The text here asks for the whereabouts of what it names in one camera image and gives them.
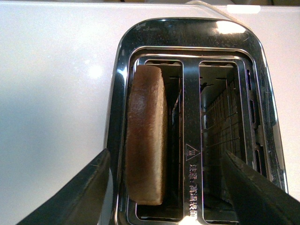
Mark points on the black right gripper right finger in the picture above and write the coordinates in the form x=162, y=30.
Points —
x=257, y=194

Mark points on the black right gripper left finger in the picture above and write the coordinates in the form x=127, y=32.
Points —
x=80, y=201

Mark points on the brown bread slice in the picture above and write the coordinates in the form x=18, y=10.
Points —
x=146, y=139

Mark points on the white chrome two-slot toaster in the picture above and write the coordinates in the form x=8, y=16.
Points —
x=219, y=99

